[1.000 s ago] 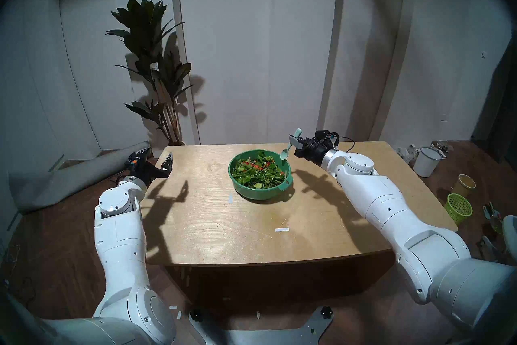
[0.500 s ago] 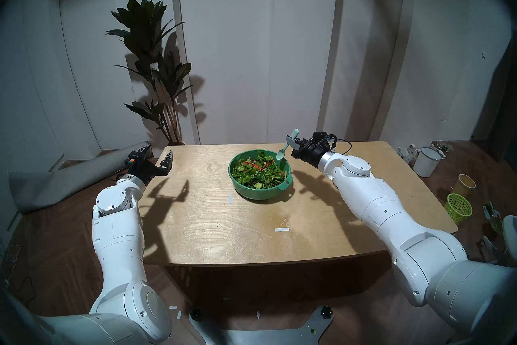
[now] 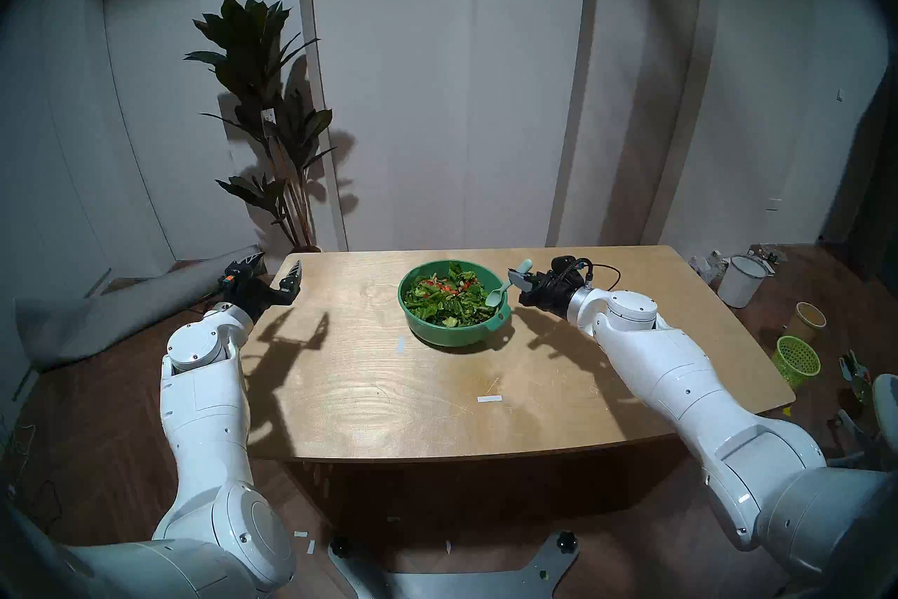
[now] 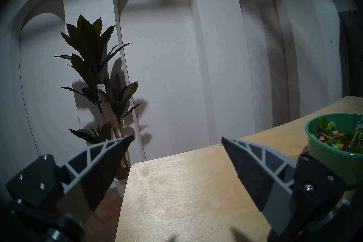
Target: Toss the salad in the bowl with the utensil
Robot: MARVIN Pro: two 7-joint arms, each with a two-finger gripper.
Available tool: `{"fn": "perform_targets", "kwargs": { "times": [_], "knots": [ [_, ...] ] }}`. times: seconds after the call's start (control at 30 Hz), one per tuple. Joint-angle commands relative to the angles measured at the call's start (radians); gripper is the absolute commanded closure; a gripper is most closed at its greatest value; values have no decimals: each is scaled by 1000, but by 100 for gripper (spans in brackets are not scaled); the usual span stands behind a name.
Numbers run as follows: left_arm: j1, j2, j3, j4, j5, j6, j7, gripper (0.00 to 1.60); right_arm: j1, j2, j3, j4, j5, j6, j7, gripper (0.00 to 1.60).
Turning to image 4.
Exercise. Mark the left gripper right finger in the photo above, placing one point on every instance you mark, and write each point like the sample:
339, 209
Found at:
269, 182

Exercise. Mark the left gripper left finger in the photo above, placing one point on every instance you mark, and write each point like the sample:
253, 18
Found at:
90, 170

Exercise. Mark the green salad bowl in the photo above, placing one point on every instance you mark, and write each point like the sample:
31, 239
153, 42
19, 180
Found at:
334, 162

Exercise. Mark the chopped lettuce tomato cucumber salad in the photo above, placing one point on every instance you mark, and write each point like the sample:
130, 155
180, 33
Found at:
340, 136

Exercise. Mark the white plant tag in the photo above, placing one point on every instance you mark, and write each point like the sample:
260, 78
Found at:
101, 88

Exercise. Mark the tall dark green potted plant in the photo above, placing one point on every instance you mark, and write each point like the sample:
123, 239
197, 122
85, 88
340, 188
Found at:
90, 54

